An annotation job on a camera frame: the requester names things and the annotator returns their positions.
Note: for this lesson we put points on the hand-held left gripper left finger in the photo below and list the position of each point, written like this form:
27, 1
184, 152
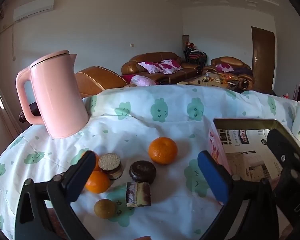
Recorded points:
77, 182

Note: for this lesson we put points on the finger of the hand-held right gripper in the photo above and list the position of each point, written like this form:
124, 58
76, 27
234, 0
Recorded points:
285, 147

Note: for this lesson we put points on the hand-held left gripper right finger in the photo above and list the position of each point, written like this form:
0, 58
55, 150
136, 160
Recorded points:
213, 177

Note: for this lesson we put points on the orange tangerine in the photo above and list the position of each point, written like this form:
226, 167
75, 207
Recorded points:
98, 182
163, 150
97, 163

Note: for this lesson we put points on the gold-rimmed pink box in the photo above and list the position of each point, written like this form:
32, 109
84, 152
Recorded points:
216, 145

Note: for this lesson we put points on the small brown round fruit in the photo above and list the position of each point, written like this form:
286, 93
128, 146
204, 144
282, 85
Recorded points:
104, 208

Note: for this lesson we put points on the round cake with white top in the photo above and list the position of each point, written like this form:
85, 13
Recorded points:
110, 161

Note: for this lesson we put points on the square layered cake slice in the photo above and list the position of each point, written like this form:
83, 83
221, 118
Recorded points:
138, 194

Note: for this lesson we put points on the round chocolate pie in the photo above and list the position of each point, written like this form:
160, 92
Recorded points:
142, 171

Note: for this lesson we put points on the newspaper lining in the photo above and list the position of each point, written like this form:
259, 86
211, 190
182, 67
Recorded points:
247, 155

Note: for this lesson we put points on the cloud print tablecloth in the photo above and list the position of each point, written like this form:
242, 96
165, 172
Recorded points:
140, 135

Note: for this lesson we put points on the dark wooden chair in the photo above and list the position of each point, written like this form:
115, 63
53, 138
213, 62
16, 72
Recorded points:
30, 110

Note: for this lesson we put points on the brown wooden door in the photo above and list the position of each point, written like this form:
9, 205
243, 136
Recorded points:
263, 60

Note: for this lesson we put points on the pink electric kettle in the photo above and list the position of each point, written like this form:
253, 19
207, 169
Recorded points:
57, 92

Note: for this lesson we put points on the tangerine pile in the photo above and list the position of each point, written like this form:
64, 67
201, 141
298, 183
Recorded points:
226, 76

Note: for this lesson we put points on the wooden coffee table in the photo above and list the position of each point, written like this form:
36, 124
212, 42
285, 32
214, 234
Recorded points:
190, 81

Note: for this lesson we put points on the floral pink white pillow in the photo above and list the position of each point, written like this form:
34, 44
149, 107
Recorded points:
170, 65
224, 67
150, 67

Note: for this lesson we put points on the small brown leather sofa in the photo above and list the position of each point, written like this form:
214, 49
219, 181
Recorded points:
230, 61

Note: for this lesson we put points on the brown leather chaise sofa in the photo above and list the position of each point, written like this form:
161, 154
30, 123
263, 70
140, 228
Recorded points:
97, 80

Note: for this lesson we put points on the magenta blanket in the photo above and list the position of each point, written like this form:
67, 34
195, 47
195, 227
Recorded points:
127, 77

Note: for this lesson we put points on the pale pink pillow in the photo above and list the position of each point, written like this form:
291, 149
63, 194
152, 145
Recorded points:
142, 80

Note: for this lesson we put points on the black stacked chairs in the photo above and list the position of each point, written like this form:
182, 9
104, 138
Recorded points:
193, 56

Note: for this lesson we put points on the long brown leather sofa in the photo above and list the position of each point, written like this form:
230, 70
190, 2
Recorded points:
155, 57

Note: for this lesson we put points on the red decoration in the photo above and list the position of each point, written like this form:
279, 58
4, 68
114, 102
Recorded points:
190, 45

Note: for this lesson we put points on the tall cylindrical floor lamp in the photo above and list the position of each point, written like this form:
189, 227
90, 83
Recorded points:
185, 39

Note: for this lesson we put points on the white air conditioner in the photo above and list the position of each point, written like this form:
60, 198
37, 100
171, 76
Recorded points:
33, 8

